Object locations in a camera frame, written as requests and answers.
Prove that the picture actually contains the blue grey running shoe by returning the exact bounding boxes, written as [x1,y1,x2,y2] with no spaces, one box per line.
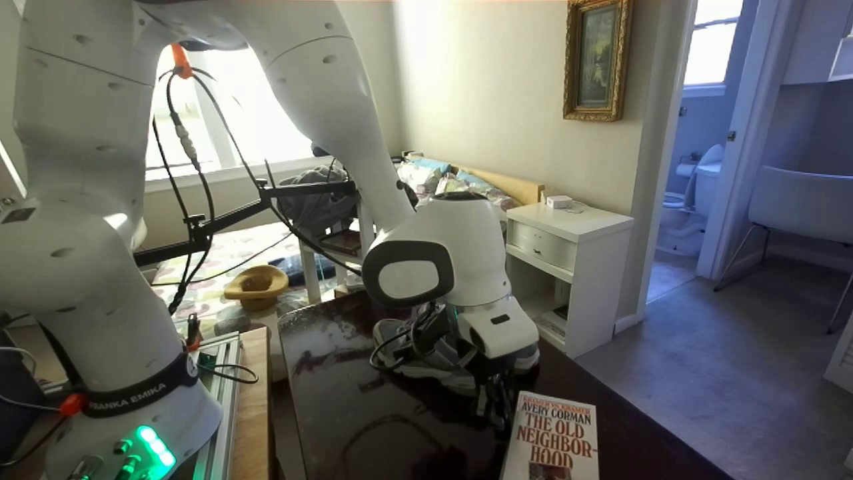
[369,314,488,398]

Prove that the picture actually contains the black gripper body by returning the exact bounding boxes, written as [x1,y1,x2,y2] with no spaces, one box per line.
[443,350,521,420]

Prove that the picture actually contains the gold framed painting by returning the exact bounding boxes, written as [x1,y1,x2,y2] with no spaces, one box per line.
[560,0,633,126]

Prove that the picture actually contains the yellow bowl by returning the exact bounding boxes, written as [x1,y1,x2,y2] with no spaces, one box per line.
[220,264,291,314]

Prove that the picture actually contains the white toilet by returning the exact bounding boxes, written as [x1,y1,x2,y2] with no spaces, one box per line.
[657,140,728,260]

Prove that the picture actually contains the orange cable tie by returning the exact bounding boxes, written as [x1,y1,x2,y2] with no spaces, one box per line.
[168,39,197,83]

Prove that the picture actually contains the thick black camera cable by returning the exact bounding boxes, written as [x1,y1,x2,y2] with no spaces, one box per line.
[147,63,368,316]

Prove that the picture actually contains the small tan block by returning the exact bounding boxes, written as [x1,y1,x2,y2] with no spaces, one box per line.
[499,388,603,480]

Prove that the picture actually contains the teal patterned bedding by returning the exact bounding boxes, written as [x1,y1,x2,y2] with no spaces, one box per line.
[395,151,501,202]

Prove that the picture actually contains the white bathtub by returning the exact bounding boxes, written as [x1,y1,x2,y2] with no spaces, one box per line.
[745,162,853,250]

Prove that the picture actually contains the aluminium frame rail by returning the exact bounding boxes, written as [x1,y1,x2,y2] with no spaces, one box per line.
[188,327,248,480]

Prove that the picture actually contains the large bright window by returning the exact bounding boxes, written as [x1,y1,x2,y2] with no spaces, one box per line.
[140,39,323,195]

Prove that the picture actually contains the small bright window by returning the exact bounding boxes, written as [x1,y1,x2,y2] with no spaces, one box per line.
[680,0,745,88]

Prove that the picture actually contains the black camera mounting rod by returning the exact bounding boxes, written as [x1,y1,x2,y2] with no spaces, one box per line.
[129,175,360,268]

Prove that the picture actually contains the wooden base board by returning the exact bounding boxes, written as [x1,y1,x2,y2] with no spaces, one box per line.
[224,326,273,480]

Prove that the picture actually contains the white nightstand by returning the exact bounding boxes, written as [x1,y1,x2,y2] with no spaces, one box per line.
[503,200,633,360]

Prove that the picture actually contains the wooden bed headboard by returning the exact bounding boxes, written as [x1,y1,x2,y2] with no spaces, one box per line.
[461,162,547,207]

